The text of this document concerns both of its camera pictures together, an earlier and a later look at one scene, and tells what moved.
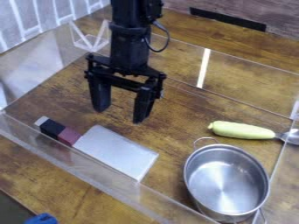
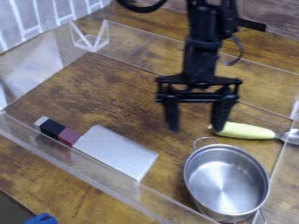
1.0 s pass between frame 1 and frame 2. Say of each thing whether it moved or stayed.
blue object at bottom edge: stayed
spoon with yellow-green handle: stayed
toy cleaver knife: stayed
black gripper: moved
